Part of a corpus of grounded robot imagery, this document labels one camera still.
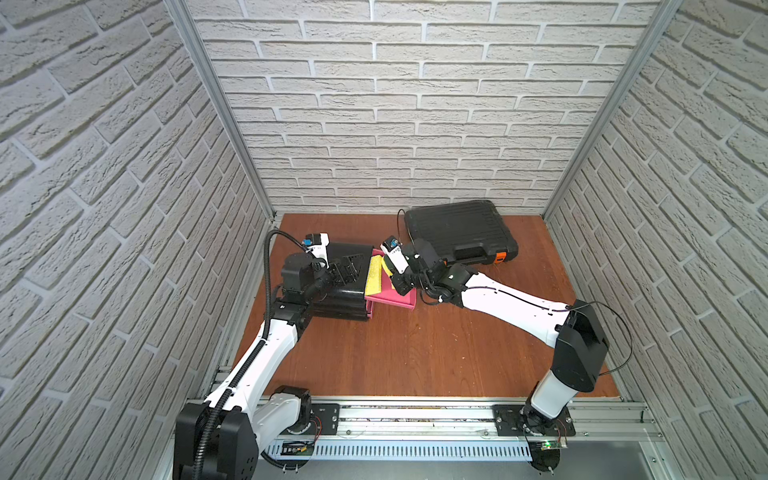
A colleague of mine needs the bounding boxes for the yellow sponge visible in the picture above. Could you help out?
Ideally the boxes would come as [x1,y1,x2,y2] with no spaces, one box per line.
[365,255,394,297]

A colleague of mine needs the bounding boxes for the black drawer cabinet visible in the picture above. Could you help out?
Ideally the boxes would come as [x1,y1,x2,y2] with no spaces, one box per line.
[313,242,373,322]

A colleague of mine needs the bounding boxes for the pink drawer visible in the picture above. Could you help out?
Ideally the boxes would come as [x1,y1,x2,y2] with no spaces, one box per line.
[364,248,417,318]

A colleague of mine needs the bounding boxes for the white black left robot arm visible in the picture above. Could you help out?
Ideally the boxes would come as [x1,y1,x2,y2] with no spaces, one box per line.
[172,233,359,479]

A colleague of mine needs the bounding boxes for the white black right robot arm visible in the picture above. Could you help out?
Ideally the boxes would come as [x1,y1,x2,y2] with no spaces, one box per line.
[381,236,610,436]

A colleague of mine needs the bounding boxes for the black plastic tool case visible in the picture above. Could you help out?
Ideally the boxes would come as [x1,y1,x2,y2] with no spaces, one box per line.
[405,200,519,265]

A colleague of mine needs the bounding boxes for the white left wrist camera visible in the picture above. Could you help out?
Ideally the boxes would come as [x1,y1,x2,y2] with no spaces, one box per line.
[303,233,330,266]

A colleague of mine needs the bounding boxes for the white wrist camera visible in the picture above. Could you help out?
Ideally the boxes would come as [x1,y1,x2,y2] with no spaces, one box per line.
[303,233,330,266]
[381,236,409,277]

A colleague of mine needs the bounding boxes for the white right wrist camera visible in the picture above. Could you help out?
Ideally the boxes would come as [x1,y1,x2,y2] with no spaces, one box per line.
[381,236,409,277]

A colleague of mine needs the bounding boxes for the left aluminium floor rail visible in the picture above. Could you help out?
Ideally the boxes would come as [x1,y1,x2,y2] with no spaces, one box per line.
[195,213,283,399]

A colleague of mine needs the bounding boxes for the aluminium front rail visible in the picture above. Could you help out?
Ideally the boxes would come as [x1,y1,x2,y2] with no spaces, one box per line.
[255,397,664,468]

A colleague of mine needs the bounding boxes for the aluminium corner frame post left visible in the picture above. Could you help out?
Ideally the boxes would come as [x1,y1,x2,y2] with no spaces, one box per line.
[165,0,277,222]

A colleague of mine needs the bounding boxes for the aluminium corner frame post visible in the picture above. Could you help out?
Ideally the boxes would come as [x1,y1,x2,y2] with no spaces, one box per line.
[541,0,682,222]
[165,0,277,222]

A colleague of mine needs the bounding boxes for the aluminium corner frame post right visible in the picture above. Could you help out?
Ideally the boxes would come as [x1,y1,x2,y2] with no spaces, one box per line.
[541,0,682,222]

